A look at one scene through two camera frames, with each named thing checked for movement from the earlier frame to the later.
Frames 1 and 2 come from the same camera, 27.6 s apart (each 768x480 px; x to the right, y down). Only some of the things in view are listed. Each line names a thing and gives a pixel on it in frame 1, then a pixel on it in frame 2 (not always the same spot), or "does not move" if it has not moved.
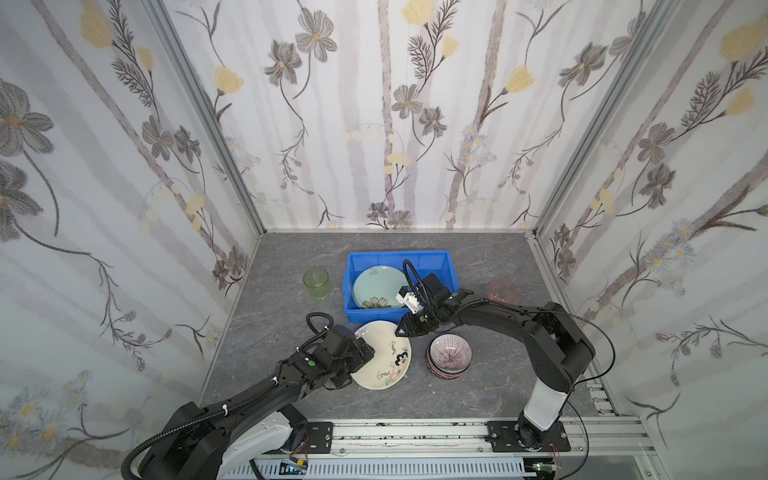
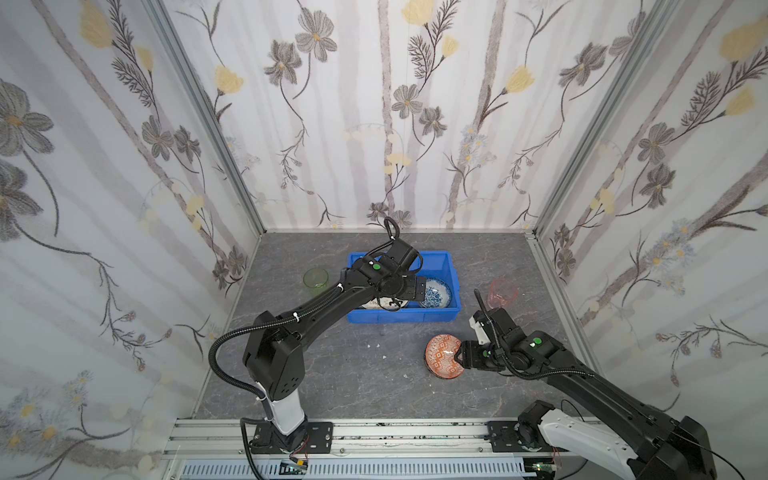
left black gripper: [360, 352] → [417, 288]
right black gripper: [411, 321] → [465, 354]
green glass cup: [317, 279] does not move
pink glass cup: [503, 289] does not move
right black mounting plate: [502, 438] does not move
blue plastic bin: [425, 263] does not move
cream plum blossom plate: [390, 363] → [387, 303]
